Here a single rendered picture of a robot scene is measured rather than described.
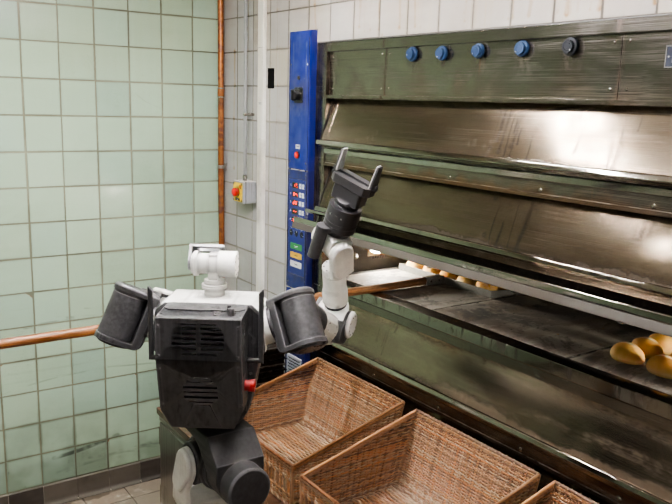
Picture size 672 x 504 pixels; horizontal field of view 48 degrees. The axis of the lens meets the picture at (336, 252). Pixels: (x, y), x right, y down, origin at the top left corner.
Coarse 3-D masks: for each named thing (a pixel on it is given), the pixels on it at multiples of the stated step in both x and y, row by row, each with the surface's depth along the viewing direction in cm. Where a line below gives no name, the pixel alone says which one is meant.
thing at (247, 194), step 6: (234, 180) 351; (240, 180) 350; (234, 186) 351; (246, 186) 345; (252, 186) 347; (240, 192) 347; (246, 192) 346; (252, 192) 348; (234, 198) 352; (240, 198) 347; (246, 198) 347; (252, 198) 348
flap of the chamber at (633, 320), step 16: (304, 224) 290; (352, 240) 264; (400, 256) 243; (416, 256) 237; (448, 272) 225; (464, 272) 220; (512, 288) 205; (528, 288) 200; (560, 304) 192; (576, 304) 188; (592, 304) 184; (624, 320) 177; (640, 320) 174
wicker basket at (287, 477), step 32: (320, 384) 306; (352, 384) 291; (256, 416) 298; (288, 416) 307; (320, 416) 303; (352, 416) 288; (384, 416) 263; (288, 448) 288; (320, 448) 250; (288, 480) 247
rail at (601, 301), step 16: (368, 240) 257; (384, 240) 251; (432, 256) 231; (448, 256) 228; (480, 272) 215; (496, 272) 210; (544, 288) 196; (560, 288) 192; (608, 304) 181; (624, 304) 177; (656, 320) 171
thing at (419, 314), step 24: (408, 312) 266; (432, 312) 261; (456, 336) 247; (480, 336) 237; (504, 336) 236; (528, 360) 222; (552, 360) 215; (600, 384) 202; (624, 384) 198; (648, 408) 191
